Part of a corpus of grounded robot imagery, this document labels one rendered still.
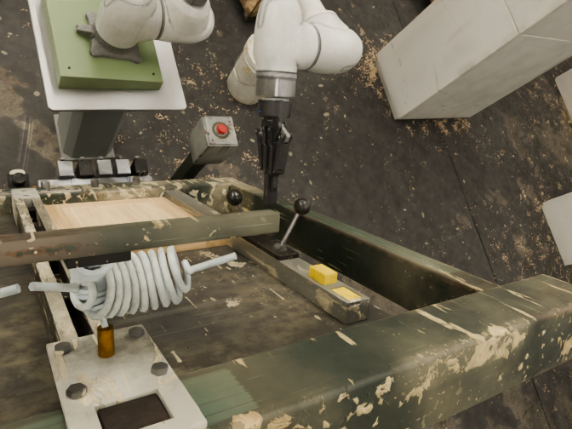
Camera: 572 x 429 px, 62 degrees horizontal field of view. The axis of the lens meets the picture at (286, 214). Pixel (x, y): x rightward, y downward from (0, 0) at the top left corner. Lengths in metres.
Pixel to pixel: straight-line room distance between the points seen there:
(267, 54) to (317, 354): 0.68
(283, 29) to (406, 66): 2.71
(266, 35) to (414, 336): 0.69
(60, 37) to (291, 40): 1.05
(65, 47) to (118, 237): 1.51
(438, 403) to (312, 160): 2.61
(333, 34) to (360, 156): 2.31
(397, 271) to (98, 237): 0.76
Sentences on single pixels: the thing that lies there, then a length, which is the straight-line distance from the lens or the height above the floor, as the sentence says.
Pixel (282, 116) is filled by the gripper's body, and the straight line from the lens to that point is 1.06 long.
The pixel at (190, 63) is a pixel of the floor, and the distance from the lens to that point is 3.07.
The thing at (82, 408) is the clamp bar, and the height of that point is 1.89.
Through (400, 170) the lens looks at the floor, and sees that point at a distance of 3.60.
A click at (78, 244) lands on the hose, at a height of 1.96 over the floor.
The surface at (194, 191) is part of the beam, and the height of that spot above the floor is 0.90.
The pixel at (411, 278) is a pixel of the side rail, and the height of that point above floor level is 1.63.
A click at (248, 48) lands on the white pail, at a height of 0.37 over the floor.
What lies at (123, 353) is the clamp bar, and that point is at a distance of 0.53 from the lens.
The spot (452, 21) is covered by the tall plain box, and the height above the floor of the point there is 0.74.
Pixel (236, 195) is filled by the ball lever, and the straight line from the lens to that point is 1.05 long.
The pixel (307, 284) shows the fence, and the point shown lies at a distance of 0.90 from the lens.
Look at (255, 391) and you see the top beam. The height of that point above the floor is 1.92.
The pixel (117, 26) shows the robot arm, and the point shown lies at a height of 0.99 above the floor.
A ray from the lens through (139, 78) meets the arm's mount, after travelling 1.90.
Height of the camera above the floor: 2.35
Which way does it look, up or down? 55 degrees down
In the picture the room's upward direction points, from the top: 57 degrees clockwise
